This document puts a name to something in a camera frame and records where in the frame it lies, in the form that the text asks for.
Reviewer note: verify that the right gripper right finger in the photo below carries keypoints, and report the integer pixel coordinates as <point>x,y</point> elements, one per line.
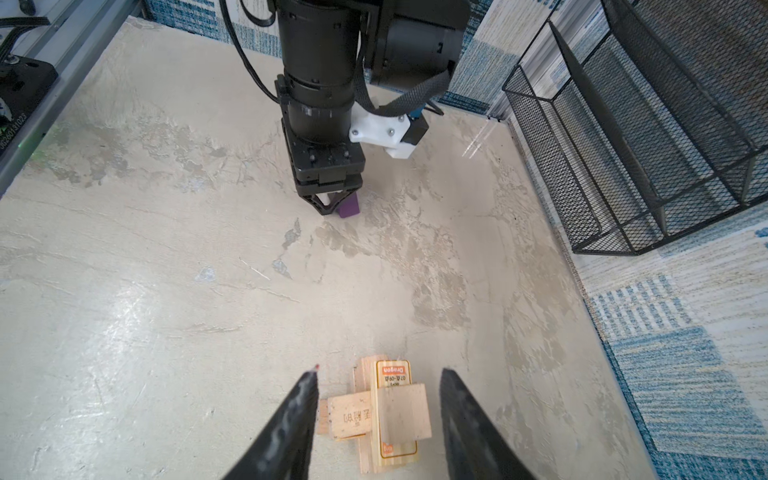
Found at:
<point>474,447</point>

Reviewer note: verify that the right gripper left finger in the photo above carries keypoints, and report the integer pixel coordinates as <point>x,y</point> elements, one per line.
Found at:
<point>282,450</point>

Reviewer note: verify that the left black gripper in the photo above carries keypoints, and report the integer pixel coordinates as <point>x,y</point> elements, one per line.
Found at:
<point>321,170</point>

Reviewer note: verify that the purple triangular block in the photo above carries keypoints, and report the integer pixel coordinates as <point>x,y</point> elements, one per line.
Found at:
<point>349,207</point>

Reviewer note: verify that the small square wood block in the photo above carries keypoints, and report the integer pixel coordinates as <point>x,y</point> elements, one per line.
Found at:
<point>403,414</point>

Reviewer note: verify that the dotted wood block front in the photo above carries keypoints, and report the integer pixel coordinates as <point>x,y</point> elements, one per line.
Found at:
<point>386,456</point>

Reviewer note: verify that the plain wood block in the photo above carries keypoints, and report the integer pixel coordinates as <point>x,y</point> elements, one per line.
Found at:
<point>335,417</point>
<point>361,382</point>

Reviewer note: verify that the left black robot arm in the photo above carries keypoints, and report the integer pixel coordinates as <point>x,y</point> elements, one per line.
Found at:
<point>357,73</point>

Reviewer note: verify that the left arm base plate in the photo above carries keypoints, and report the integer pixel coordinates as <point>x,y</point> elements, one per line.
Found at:
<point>24,84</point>

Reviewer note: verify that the black wire shelf rack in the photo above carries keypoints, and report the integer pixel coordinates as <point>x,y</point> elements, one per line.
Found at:
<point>655,133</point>

